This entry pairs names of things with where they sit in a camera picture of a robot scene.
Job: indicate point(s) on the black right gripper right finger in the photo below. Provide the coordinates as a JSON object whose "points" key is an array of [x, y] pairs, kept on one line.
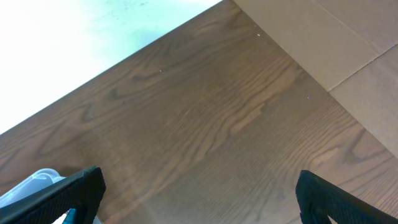
{"points": [[321, 202]]}

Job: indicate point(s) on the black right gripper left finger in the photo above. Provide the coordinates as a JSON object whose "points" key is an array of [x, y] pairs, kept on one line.
{"points": [[62, 199]]}

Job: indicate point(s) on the clear plastic storage bin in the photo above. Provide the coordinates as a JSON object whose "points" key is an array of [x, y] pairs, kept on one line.
{"points": [[28, 185]]}

